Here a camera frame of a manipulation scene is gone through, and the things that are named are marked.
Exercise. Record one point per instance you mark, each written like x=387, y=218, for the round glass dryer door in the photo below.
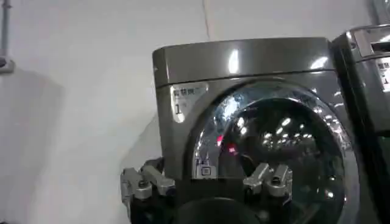
x=274, y=143

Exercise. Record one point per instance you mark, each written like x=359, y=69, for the grey wall pipe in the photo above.
x=5, y=36

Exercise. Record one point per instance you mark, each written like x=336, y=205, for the grey dryer with number label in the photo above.
x=243, y=100

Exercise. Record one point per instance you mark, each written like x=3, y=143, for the grey dryer with slot panel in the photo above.
x=365, y=91

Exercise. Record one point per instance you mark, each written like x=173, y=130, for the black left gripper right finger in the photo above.
x=271, y=179

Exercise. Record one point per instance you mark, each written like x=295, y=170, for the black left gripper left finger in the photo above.
x=143, y=182

